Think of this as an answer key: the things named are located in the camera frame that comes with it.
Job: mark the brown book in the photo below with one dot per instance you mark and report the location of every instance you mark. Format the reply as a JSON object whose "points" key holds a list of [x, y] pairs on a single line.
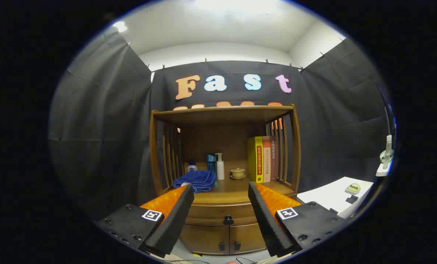
{"points": [[273, 161]]}

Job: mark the small black block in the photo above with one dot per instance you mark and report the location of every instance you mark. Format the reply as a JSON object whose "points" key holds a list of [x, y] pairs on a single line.
{"points": [[352, 199]]}

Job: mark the wooden countertop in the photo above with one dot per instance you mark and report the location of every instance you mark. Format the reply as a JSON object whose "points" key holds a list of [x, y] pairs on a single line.
{"points": [[233, 190]]}

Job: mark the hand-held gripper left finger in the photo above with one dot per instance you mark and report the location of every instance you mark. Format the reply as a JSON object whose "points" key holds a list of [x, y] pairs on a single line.
{"points": [[174, 223]]}

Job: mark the orange white book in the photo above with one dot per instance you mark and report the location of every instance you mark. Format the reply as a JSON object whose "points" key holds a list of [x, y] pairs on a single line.
{"points": [[266, 161]]}

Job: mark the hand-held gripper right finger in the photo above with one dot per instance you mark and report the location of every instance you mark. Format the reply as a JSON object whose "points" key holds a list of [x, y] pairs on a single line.
{"points": [[267, 223]]}

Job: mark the white drawer unit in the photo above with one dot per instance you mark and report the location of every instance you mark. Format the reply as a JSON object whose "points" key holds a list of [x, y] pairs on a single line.
{"points": [[328, 196]]}

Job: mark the beige lidded tea bowl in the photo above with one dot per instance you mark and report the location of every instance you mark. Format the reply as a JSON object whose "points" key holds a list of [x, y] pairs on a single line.
{"points": [[237, 173]]}

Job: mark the blue folded towel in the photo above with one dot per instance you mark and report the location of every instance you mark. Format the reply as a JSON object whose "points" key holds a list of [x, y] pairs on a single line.
{"points": [[198, 179]]}

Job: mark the yellow book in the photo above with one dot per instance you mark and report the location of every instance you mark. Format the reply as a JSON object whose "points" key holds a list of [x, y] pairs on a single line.
{"points": [[253, 161]]}

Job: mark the small blue white lotion bottle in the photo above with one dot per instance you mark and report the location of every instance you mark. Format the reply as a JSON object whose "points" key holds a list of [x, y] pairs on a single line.
{"points": [[192, 168]]}

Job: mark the wooden cabinet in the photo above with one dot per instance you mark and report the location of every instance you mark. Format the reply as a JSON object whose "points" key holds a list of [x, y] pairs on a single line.
{"points": [[225, 113]]}

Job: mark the blue translucent bottle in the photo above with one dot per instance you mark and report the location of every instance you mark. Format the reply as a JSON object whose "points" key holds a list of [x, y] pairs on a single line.
{"points": [[211, 163]]}

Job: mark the pale yellow tape dispenser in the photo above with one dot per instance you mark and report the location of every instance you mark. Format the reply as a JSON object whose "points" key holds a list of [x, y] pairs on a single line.
{"points": [[354, 188]]}

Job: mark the wooden cabinet door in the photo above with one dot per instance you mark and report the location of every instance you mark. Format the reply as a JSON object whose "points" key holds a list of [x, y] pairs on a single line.
{"points": [[203, 238], [249, 236]]}

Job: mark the white pump bottle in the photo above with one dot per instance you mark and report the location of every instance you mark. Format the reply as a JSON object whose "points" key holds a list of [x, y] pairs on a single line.
{"points": [[220, 170]]}

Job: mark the wooden drawer with black knob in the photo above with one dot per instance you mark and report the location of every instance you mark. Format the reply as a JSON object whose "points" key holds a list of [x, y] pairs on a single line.
{"points": [[211, 212]]}

